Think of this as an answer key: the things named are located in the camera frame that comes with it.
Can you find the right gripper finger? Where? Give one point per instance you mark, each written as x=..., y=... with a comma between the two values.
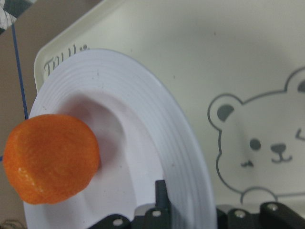
x=161, y=196

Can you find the white round plate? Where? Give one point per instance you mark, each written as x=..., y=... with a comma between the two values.
x=143, y=137

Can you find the orange fruit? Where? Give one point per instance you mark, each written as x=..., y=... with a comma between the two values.
x=50, y=158

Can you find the cream bear tray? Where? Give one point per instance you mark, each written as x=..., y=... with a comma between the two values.
x=237, y=69

